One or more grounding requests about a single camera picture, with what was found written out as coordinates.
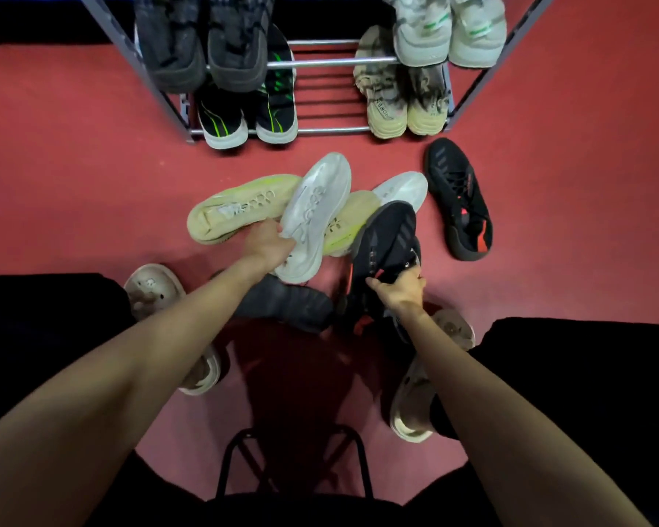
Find person's black trousers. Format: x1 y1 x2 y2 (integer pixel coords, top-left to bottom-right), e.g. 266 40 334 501
0 272 659 527

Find person's right hand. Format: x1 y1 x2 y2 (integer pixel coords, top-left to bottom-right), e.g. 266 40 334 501
365 266 427 319

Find person's cream clog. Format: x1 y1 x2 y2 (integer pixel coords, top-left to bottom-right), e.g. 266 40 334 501
390 308 476 444
123 263 222 397

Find plain white sneaker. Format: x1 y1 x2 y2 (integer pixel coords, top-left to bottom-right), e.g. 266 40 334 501
372 171 429 214
274 152 352 285

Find black sneaker green stripes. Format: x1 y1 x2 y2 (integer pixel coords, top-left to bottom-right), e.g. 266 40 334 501
255 24 299 145
197 81 249 151

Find black sneaker red patch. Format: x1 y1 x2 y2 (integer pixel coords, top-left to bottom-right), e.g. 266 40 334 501
423 138 494 263
343 200 422 324

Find beige sneaker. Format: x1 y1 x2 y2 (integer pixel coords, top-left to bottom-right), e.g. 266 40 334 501
353 25 409 141
406 62 451 137

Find person's left hand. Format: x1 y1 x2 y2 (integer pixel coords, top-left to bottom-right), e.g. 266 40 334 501
241 217 297 278

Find person's left cream clog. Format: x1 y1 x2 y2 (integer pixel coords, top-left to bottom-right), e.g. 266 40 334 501
123 263 222 397

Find black folding stool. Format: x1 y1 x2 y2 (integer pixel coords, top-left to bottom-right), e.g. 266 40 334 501
203 425 405 527

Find white knit sneaker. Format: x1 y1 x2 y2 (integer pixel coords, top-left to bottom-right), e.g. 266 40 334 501
379 0 453 68
449 0 508 70

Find dark grey sneaker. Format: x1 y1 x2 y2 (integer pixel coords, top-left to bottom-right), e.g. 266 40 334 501
233 274 335 334

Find person's right forearm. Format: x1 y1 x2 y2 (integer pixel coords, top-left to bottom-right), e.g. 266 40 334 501
398 304 652 527

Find grey metal shoe rack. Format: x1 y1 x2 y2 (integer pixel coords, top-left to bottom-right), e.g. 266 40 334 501
76 0 559 144

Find black sneaker white pattern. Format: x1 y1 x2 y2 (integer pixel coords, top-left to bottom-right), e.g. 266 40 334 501
376 312 421 357

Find black sneaker orange marks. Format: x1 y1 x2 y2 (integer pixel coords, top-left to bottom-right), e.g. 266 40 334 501
133 0 207 94
207 0 275 94

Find person's left forearm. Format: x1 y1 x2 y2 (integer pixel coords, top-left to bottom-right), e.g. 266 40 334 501
0 255 267 527

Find pale yellow sneaker white sole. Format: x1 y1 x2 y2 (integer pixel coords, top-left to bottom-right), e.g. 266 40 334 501
322 190 383 258
186 173 303 247

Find person's right cream clog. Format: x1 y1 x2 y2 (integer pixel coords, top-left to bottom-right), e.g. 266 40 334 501
390 308 476 444

